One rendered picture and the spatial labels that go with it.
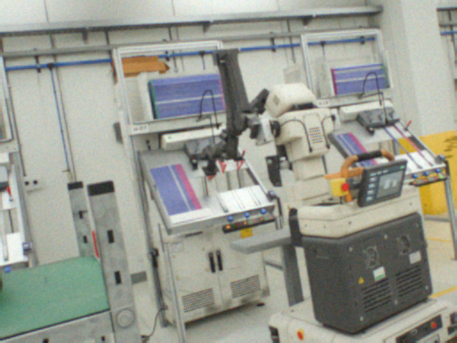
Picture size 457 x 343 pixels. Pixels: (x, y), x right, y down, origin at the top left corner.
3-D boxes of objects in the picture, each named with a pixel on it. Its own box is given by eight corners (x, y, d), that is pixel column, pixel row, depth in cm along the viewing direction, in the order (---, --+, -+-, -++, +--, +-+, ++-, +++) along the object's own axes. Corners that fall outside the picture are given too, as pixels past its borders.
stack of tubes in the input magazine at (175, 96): (226, 110, 346) (220, 71, 346) (156, 119, 327) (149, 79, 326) (220, 112, 358) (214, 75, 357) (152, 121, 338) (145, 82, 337)
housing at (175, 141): (230, 146, 356) (233, 131, 346) (165, 158, 336) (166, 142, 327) (226, 140, 361) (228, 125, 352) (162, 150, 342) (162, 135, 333)
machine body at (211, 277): (271, 305, 338) (257, 216, 337) (175, 335, 311) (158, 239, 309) (236, 286, 398) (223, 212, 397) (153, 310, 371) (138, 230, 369)
